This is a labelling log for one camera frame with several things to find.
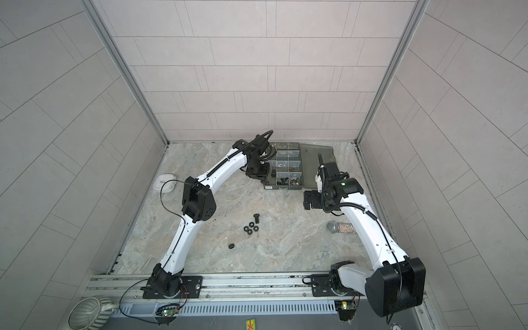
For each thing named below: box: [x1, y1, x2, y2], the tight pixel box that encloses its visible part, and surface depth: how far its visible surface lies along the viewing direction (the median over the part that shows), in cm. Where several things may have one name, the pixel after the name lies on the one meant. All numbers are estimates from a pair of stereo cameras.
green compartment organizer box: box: [262, 141, 337, 190], surface depth 104 cm
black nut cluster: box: [243, 221, 260, 236], surface depth 86 cm
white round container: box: [153, 173, 178, 194], surface depth 96 cm
